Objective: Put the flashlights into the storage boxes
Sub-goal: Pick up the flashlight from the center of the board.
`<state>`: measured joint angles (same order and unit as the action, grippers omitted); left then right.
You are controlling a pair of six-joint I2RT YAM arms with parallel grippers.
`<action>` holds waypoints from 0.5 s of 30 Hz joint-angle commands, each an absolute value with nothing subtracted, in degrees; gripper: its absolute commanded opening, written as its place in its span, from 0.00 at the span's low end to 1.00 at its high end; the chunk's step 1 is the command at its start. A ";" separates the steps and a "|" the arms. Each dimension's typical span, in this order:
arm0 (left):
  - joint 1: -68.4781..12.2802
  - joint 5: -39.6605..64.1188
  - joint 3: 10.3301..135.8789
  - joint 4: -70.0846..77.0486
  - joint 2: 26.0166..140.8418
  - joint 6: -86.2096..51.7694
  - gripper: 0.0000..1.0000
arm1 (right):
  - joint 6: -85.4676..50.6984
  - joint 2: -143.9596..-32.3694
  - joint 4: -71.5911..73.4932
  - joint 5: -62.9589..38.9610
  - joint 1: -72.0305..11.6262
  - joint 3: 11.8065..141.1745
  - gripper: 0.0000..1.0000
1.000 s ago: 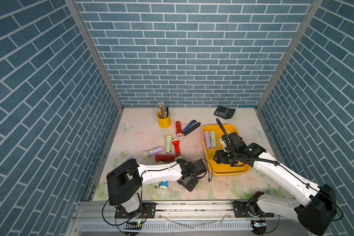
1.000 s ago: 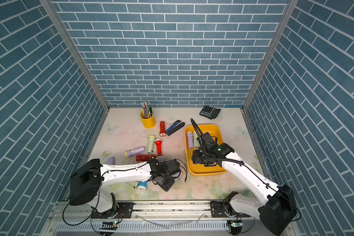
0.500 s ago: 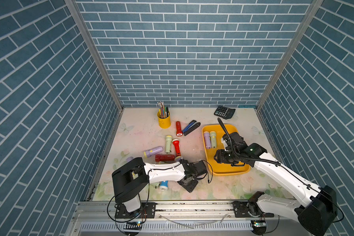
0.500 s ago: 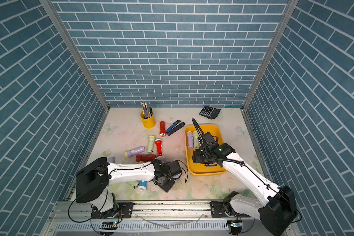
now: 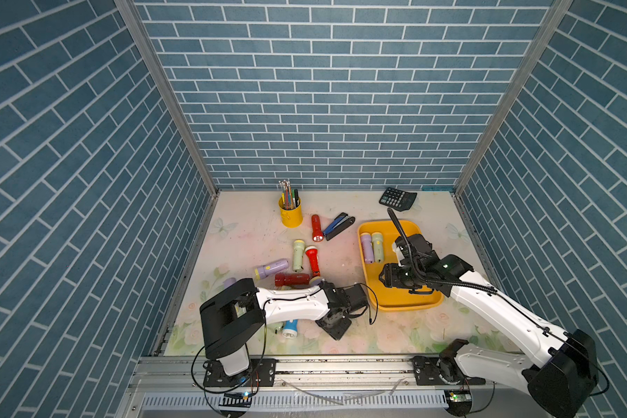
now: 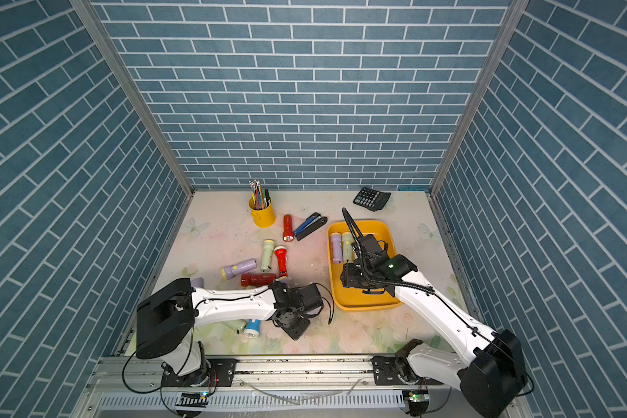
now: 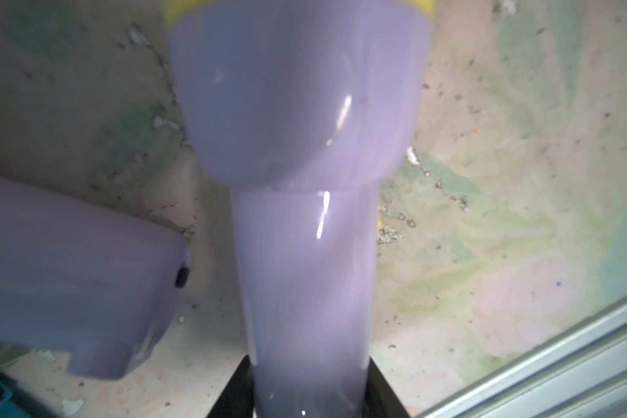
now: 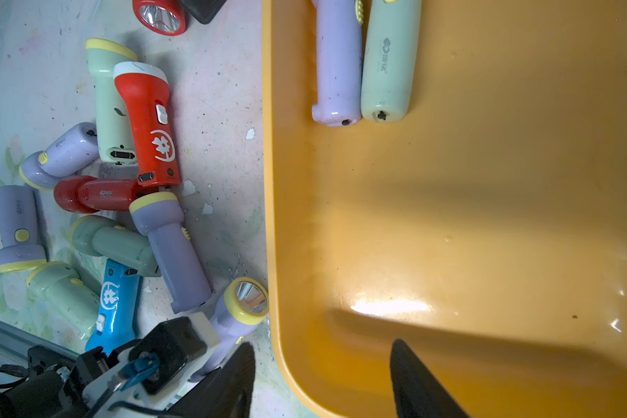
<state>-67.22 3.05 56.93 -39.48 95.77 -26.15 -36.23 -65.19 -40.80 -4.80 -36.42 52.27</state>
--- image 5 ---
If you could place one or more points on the red flashlight white rim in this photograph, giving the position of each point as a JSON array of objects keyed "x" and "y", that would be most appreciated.
[{"x": 313, "y": 258}]

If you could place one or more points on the blue white flashlight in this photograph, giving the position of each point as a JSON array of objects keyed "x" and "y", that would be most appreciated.
[{"x": 290, "y": 329}]

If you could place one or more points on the blue black stapler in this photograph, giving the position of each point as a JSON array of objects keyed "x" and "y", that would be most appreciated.
[{"x": 342, "y": 222}]

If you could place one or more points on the green flashlight upright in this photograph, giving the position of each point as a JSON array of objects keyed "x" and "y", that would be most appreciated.
[{"x": 298, "y": 255}]

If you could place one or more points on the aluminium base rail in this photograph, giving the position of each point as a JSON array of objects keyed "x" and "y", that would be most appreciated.
[{"x": 318, "y": 386}]

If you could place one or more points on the yellow pen cup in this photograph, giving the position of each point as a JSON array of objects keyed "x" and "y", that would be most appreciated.
[{"x": 290, "y": 218}]

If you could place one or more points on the black calculator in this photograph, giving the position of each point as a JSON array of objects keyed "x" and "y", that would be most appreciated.
[{"x": 397, "y": 199}]

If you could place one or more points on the pens in cup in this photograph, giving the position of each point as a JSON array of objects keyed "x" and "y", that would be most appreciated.
[{"x": 290, "y": 199}]

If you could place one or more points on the green flashlight yellow button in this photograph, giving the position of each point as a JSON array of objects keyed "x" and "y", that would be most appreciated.
[{"x": 377, "y": 245}]

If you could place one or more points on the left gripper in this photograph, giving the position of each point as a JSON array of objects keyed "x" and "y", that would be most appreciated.
[{"x": 337, "y": 334}]

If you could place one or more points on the red flashlight lying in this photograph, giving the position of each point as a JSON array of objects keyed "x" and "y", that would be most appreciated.
[{"x": 292, "y": 280}]

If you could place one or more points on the purple flashlight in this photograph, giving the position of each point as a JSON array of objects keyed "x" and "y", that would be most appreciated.
[
  {"x": 367, "y": 248},
  {"x": 263, "y": 271},
  {"x": 316, "y": 281}
]

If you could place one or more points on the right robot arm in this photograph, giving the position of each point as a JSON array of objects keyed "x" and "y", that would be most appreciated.
[{"x": 556, "y": 368}]

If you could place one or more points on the small red flashlight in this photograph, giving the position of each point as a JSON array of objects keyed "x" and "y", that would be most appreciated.
[{"x": 317, "y": 232}]

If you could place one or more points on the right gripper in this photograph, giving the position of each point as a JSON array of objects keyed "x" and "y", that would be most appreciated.
[{"x": 388, "y": 275}]

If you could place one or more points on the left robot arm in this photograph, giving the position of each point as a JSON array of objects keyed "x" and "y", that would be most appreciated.
[{"x": 232, "y": 317}]

